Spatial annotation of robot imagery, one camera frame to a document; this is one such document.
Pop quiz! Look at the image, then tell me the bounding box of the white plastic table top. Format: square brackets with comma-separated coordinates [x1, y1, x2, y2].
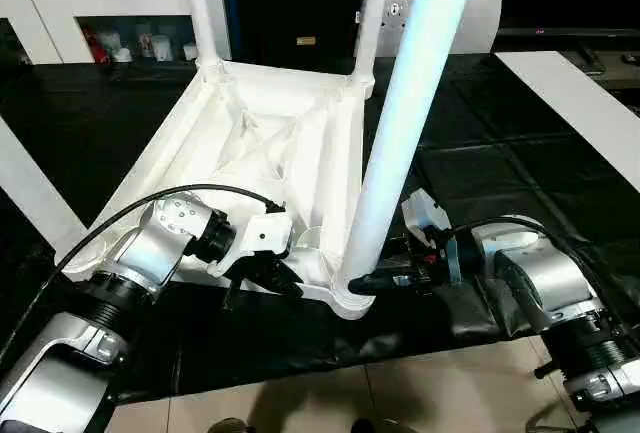
[52, 60, 380, 322]

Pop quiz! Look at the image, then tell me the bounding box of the white plastic table leg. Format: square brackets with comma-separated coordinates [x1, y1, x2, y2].
[341, 0, 485, 294]
[0, 116, 90, 252]
[351, 0, 397, 90]
[179, 0, 225, 77]

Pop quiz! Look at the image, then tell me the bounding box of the dark round robot part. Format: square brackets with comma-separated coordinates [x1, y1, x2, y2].
[352, 417, 401, 433]

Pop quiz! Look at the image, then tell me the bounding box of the white flat panel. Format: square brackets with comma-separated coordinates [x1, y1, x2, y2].
[493, 50, 640, 185]

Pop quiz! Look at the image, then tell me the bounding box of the black work mat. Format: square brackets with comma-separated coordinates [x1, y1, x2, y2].
[0, 50, 640, 407]

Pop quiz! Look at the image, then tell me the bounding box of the grey printed cushion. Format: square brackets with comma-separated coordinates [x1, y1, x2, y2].
[354, 0, 505, 58]

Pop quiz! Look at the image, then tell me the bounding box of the white glass-door cabinet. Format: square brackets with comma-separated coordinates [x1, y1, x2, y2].
[0, 0, 234, 67]

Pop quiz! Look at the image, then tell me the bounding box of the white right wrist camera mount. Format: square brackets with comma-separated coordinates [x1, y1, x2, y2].
[401, 189, 462, 287]

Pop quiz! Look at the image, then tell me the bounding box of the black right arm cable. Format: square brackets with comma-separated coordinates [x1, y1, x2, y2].
[444, 215, 626, 324]

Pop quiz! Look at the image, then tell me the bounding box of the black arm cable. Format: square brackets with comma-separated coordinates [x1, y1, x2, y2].
[444, 215, 626, 324]
[0, 183, 287, 360]

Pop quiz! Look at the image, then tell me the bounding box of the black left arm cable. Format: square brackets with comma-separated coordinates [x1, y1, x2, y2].
[0, 183, 287, 360]

